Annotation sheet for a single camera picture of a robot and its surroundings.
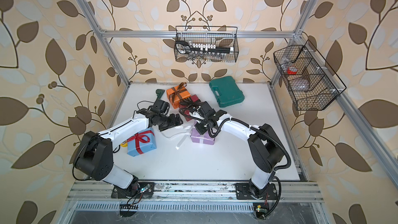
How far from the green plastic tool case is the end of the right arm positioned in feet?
1.06

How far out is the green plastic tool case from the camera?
1.07 m

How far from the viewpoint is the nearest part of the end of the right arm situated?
25.4 inches
